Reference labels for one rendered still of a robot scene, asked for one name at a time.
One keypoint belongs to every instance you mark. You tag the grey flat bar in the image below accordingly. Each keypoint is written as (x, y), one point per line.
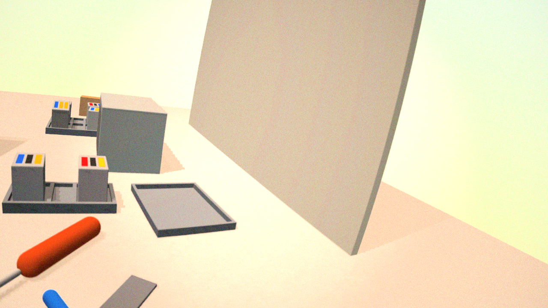
(131, 294)

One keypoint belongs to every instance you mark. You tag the beige flat board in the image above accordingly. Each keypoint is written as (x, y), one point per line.
(305, 96)

